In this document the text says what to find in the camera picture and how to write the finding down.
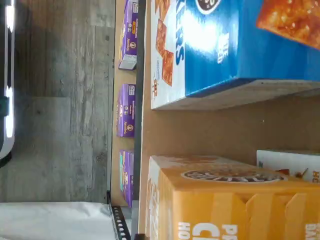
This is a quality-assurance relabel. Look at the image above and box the purple teal Annie's snack box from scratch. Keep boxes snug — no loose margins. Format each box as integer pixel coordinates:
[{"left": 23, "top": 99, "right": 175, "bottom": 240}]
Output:
[{"left": 118, "top": 148, "right": 135, "bottom": 209}]

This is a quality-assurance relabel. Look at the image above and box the wooden shelf board with cracker boxes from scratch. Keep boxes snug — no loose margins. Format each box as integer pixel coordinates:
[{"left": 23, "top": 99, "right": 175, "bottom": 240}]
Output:
[{"left": 138, "top": 0, "right": 320, "bottom": 240}]

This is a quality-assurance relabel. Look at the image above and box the wooden shelf board with purple boxes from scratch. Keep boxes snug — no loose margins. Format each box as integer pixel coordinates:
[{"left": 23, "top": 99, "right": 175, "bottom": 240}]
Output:
[{"left": 110, "top": 0, "right": 138, "bottom": 209}]

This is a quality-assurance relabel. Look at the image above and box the yellow white pretzel crackers box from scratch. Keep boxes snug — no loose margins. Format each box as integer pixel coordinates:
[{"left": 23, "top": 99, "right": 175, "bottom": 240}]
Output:
[
  {"left": 145, "top": 154, "right": 320, "bottom": 240},
  {"left": 255, "top": 149, "right": 320, "bottom": 185}
]

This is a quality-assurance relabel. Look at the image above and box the blue pretzel crackers box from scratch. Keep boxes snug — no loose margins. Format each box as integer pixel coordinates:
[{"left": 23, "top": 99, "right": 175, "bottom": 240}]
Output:
[{"left": 150, "top": 0, "right": 320, "bottom": 111}]

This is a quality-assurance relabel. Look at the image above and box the white fabric curtain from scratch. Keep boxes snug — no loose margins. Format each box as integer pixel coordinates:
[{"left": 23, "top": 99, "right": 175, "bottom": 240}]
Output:
[{"left": 0, "top": 200, "right": 113, "bottom": 240}]

